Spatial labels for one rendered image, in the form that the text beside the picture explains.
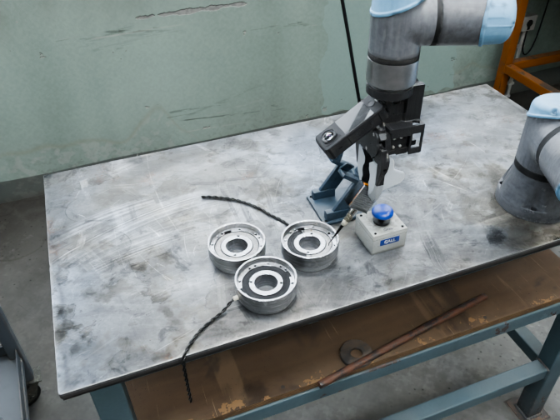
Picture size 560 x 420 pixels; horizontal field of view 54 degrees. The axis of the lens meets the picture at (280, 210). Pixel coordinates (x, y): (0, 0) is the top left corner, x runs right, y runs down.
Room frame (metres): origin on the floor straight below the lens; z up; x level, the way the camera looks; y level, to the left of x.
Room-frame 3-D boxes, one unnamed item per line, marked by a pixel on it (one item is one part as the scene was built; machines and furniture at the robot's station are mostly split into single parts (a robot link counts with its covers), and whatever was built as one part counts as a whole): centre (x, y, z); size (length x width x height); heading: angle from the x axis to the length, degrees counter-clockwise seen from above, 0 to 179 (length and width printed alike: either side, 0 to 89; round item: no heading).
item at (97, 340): (0.94, -0.13, 0.79); 1.20 x 0.60 x 0.02; 110
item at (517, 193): (0.89, -0.52, 0.85); 0.15 x 0.15 x 0.10
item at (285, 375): (0.94, -0.13, 0.40); 1.17 x 0.59 x 0.80; 110
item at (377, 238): (0.78, -0.19, 0.82); 0.08 x 0.07 x 0.05; 110
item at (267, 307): (0.64, 0.03, 0.82); 0.10 x 0.10 x 0.04
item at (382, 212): (0.78, -0.19, 0.85); 0.04 x 0.04 x 0.05
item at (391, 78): (0.77, -0.17, 1.15); 0.08 x 0.08 x 0.05
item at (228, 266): (0.74, 0.08, 0.82); 0.10 x 0.10 x 0.04
